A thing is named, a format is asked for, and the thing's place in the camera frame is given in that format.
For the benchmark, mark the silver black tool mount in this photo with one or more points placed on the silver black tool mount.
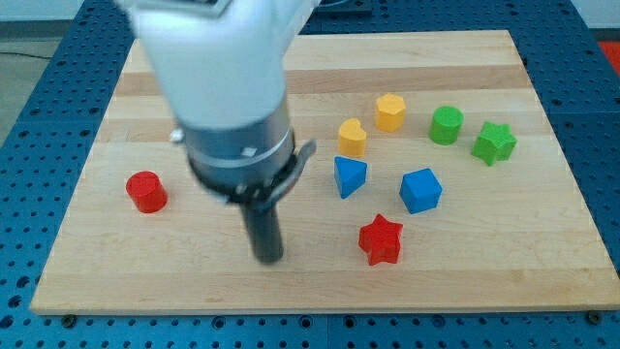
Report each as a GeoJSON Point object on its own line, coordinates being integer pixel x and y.
{"type": "Point", "coordinates": [256, 164]}

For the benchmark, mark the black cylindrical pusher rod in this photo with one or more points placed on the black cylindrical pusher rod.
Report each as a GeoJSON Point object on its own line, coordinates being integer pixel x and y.
{"type": "Point", "coordinates": [263, 229]}

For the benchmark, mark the red cylinder block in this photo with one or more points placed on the red cylinder block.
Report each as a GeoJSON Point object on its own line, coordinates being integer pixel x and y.
{"type": "Point", "coordinates": [146, 192]}

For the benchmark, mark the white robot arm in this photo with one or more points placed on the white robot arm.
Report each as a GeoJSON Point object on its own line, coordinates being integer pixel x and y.
{"type": "Point", "coordinates": [220, 65]}

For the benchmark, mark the red star block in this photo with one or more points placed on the red star block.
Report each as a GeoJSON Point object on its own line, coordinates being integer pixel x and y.
{"type": "Point", "coordinates": [381, 241]}

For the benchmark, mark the green star block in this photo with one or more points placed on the green star block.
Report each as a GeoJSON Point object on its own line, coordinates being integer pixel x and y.
{"type": "Point", "coordinates": [494, 143]}

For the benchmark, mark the blue triangle block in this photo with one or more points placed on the blue triangle block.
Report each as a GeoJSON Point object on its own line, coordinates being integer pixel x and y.
{"type": "Point", "coordinates": [349, 175]}

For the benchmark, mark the yellow heart block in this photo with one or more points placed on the yellow heart block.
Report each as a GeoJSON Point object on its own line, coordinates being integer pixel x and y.
{"type": "Point", "coordinates": [352, 138]}

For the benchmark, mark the yellow hexagon block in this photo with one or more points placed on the yellow hexagon block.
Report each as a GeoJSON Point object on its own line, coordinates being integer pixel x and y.
{"type": "Point", "coordinates": [390, 112]}

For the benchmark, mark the blue cube block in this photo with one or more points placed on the blue cube block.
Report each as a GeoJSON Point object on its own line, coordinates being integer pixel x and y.
{"type": "Point", "coordinates": [420, 191]}

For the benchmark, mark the wooden board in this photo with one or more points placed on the wooden board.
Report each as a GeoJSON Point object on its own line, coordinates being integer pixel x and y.
{"type": "Point", "coordinates": [515, 236]}

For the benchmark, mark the green cylinder block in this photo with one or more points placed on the green cylinder block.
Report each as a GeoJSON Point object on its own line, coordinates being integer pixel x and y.
{"type": "Point", "coordinates": [446, 124]}

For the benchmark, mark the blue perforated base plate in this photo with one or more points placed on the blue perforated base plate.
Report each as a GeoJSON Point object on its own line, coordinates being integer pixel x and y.
{"type": "Point", "coordinates": [44, 153]}

